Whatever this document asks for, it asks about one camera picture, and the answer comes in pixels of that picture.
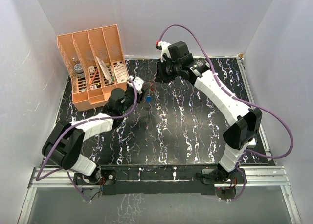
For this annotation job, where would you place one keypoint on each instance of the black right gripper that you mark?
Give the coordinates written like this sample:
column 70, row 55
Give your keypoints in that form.
column 161, row 76

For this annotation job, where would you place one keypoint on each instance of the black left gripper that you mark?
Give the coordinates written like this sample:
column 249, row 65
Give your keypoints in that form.
column 140, row 97

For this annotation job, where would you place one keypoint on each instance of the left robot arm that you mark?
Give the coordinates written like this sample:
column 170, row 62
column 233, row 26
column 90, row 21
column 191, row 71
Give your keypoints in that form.
column 63, row 146

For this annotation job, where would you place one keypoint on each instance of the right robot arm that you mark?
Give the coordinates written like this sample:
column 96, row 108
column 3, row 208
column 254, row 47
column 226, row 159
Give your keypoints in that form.
column 244, row 122

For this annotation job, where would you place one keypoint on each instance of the white packaged card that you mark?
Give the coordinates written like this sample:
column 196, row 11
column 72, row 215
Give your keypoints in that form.
column 106, row 70

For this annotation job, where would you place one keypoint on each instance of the peach plastic desk organizer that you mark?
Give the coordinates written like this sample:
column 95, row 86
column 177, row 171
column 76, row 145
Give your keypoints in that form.
column 82, row 47

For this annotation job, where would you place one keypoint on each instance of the round metal tin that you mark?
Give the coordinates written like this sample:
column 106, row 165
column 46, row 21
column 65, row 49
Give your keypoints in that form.
column 79, row 71

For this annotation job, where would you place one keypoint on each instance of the small white box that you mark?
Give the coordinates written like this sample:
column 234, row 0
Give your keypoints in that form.
column 252, row 143

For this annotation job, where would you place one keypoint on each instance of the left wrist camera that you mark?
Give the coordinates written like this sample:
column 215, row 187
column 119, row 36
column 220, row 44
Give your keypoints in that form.
column 136, row 83

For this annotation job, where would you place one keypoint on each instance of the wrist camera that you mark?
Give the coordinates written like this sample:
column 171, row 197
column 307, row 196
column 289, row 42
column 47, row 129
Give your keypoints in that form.
column 163, row 46
column 136, row 83

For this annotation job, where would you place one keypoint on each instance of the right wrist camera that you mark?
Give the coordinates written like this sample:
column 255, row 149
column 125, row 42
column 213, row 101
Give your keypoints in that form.
column 163, row 46

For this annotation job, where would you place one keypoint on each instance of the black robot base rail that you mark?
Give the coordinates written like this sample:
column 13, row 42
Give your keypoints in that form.
column 167, row 179

